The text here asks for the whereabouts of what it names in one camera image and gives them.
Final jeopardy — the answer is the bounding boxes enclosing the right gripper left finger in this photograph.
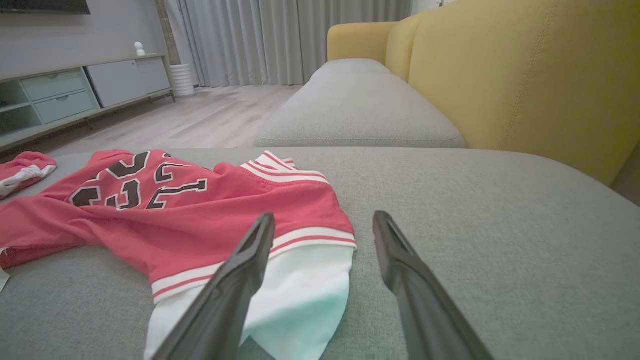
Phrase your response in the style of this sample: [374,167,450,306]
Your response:
[152,213,277,360]

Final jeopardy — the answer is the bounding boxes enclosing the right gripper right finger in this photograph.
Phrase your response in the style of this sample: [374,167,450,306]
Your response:
[373,210,495,360]

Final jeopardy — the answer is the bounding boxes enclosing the red numbered basketball jersey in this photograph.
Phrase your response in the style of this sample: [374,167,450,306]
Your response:
[0,149,358,360]

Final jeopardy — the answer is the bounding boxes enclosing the red shorts with white stripe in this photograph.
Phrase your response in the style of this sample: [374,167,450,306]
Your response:
[0,151,57,201]

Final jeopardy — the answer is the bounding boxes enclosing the large grey sofa seat cushion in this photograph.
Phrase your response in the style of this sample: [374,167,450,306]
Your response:
[0,146,640,360]

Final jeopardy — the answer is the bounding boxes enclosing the small grey sofa seat cushion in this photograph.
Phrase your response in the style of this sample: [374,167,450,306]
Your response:
[254,58,467,149]

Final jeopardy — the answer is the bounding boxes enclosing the white ribbed vase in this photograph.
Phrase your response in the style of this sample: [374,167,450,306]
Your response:
[169,63,196,98]

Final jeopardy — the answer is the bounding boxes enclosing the low TV cabinet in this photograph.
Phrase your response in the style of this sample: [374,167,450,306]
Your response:
[0,53,177,151]

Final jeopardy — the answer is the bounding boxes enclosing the yellow sofa backrest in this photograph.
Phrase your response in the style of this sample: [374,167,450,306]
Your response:
[327,0,640,206]

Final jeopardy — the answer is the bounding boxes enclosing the pale green drawer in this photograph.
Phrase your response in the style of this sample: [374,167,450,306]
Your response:
[21,70,87,102]
[34,90,98,125]

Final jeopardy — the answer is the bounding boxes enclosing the grey pleated curtain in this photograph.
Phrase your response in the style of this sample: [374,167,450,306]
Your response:
[165,0,413,88]

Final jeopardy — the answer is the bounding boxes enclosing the black television screen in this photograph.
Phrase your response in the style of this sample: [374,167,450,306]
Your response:
[0,0,91,15]

